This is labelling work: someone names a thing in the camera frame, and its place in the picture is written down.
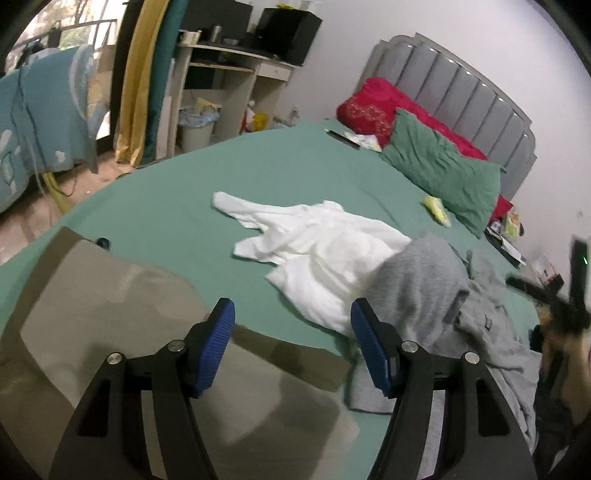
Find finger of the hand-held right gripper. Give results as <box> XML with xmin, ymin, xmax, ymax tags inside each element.
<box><xmin>505</xmin><ymin>274</ymin><xmax>568</xmax><ymax>305</ymax></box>

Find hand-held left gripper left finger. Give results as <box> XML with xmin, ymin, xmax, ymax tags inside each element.
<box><xmin>48</xmin><ymin>298</ymin><xmax>236</xmax><ymax>480</ymax></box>

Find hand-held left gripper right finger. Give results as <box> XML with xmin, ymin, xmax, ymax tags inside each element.
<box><xmin>350</xmin><ymin>298</ymin><xmax>539</xmax><ymax>480</ymax></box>

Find grey sweatshirt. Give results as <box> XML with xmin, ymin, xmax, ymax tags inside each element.
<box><xmin>346</xmin><ymin>231</ymin><xmax>543</xmax><ymax>446</ymax></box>

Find white garment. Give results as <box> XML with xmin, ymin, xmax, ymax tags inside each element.
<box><xmin>212</xmin><ymin>191</ymin><xmax>413</xmax><ymax>337</ymax></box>

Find person's right hand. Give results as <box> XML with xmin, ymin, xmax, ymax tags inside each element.
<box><xmin>560</xmin><ymin>333</ymin><xmax>591</xmax><ymax>428</ymax></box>

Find pile of books and papers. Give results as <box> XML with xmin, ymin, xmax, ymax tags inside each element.
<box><xmin>485</xmin><ymin>222</ymin><xmax>528</xmax><ymax>267</ymax></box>

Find green snack bag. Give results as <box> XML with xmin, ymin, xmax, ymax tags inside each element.
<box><xmin>501</xmin><ymin>210</ymin><xmax>523</xmax><ymax>238</ymax></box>

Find khaki folded garment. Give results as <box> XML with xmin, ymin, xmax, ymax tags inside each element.
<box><xmin>0</xmin><ymin>226</ymin><xmax>362</xmax><ymax>480</ymax></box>

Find yellow packet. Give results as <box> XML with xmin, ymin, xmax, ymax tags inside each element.
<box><xmin>421</xmin><ymin>195</ymin><xmax>452</xmax><ymax>228</ymax></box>

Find green pillow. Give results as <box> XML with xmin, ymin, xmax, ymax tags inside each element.
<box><xmin>379</xmin><ymin>108</ymin><xmax>507</xmax><ymax>239</ymax></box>

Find bed with green sheet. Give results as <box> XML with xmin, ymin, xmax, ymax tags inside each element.
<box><xmin>0</xmin><ymin>117</ymin><xmax>546</xmax><ymax>480</ymax></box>

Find white papers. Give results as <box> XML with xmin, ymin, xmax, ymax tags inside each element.
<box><xmin>344</xmin><ymin>133</ymin><xmax>383</xmax><ymax>153</ymax></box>

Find grey padded headboard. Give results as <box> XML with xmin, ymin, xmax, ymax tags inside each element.
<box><xmin>353</xmin><ymin>32</ymin><xmax>539</xmax><ymax>217</ymax></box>

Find white trash bin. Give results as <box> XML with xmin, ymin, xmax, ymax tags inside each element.
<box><xmin>178</xmin><ymin>106</ymin><xmax>219</xmax><ymax>153</ymax></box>

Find black phone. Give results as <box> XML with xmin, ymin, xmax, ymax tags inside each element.
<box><xmin>324</xmin><ymin>129</ymin><xmax>362</xmax><ymax>151</ymax></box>

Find red patterned pillow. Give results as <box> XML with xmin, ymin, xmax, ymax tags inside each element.
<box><xmin>336</xmin><ymin>76</ymin><xmax>514</xmax><ymax>223</ymax></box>

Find yellow curtain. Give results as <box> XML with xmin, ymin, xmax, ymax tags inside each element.
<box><xmin>115</xmin><ymin>0</ymin><xmax>171</xmax><ymax>164</ymax></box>

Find white computer desk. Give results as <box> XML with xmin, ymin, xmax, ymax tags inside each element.
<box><xmin>157</xmin><ymin>30</ymin><xmax>296</xmax><ymax>158</ymax></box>

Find blue patterned bedding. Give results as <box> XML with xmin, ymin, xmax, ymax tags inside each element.
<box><xmin>0</xmin><ymin>45</ymin><xmax>100</xmax><ymax>214</ymax></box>

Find black keyboard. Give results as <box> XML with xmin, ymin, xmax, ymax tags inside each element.
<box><xmin>222</xmin><ymin>44</ymin><xmax>280</xmax><ymax>61</ymax></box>

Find black computer tower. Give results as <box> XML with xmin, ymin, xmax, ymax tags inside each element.
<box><xmin>255</xmin><ymin>7</ymin><xmax>323</xmax><ymax>65</ymax></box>

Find black monitor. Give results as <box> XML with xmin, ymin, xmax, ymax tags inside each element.
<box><xmin>180</xmin><ymin>0</ymin><xmax>254</xmax><ymax>43</ymax></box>

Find black metal railing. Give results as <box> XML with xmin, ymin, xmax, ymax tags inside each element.
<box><xmin>14</xmin><ymin>18</ymin><xmax>118</xmax><ymax>65</ymax></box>

